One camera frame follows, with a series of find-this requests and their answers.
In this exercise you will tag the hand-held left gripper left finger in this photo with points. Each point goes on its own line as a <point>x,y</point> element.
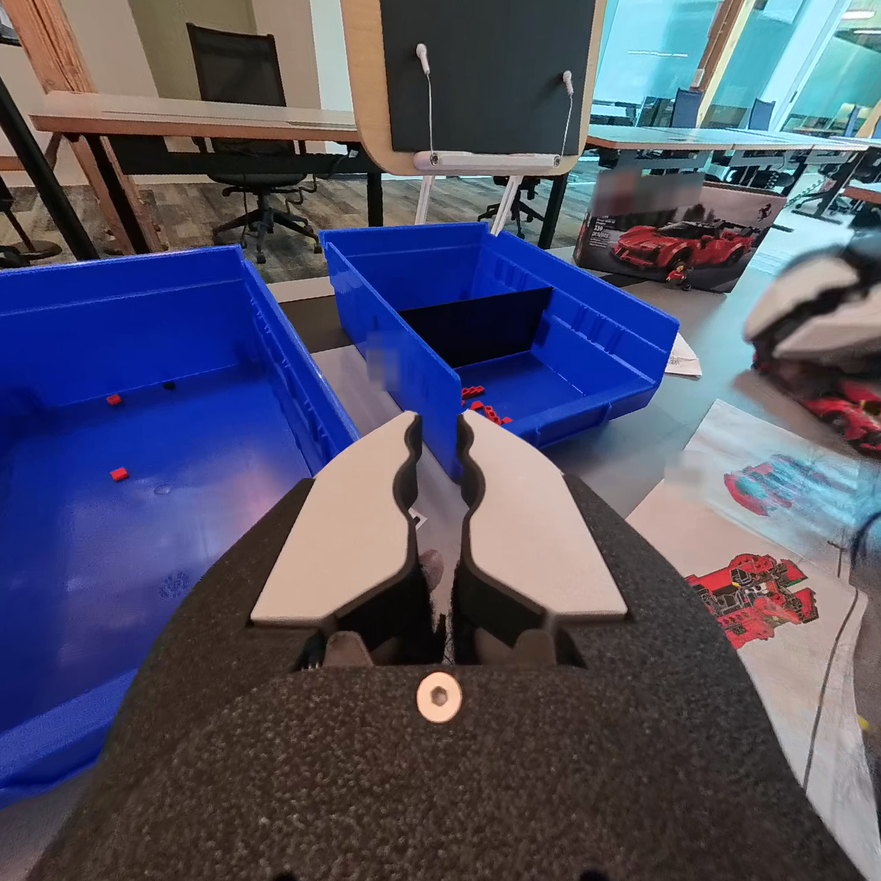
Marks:
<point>344,544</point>

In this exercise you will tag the wooden desk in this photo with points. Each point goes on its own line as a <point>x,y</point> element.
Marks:
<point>172,117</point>

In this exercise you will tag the white hanging rail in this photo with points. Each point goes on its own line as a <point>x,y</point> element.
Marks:
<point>492,160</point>

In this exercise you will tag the white printed paper bag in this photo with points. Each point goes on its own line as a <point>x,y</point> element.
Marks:
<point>683,358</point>

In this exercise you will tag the black office chair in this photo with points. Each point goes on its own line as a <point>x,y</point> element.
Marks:
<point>516,206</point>
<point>237,69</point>

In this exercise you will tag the toy minifigure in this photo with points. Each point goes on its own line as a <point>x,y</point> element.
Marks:
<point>678,275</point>

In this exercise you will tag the blue office chair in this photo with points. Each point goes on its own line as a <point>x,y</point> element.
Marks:
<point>760,113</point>
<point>687,107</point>

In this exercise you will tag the blue plastic shelf bin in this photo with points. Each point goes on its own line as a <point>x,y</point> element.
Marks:
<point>599,358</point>

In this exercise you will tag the red toy brick car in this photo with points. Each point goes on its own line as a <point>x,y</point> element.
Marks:
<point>846,413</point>

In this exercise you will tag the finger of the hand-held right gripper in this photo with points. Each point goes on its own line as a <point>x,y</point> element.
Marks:
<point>798,289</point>
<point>840,344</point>

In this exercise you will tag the long grey desk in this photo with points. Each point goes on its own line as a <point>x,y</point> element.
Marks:
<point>723,137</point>

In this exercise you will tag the large blue plastic bin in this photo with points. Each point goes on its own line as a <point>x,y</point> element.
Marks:
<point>172,523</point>

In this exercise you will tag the black panel with wooden frame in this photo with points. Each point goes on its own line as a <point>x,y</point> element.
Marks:
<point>495,69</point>

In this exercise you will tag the black stand pole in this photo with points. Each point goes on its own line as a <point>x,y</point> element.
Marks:
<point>41,165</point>

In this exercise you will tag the toy car instruction booklet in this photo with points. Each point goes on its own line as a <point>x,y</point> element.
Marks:
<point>757,537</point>

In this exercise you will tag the toy car set box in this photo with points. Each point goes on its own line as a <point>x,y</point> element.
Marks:
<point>729,234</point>

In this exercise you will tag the wooden post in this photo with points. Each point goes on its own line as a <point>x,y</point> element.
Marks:
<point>62,62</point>

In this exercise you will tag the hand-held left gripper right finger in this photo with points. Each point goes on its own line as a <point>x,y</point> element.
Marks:
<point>530,544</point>

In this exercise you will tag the black bin divider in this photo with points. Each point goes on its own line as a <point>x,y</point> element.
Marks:
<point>475,323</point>

